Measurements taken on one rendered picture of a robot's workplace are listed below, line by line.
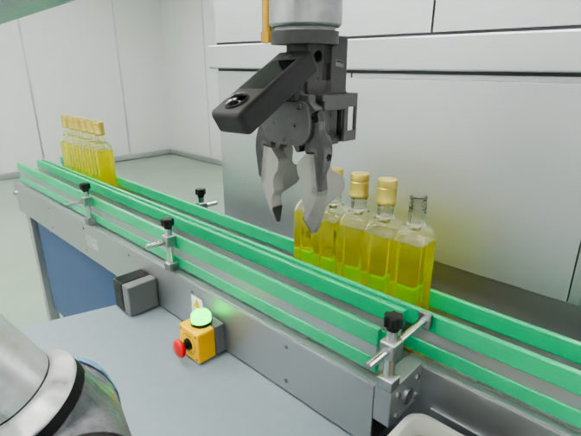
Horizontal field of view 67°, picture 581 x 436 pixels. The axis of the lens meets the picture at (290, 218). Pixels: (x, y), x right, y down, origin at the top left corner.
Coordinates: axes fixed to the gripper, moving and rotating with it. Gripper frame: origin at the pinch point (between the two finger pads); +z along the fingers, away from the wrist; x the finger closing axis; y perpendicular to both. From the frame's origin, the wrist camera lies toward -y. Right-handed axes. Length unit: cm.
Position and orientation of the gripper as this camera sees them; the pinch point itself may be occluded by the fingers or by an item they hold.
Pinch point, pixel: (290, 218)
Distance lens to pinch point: 51.1
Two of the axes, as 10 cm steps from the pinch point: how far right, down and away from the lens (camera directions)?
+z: 0.0, 9.4, 3.3
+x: -7.2, -2.3, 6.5
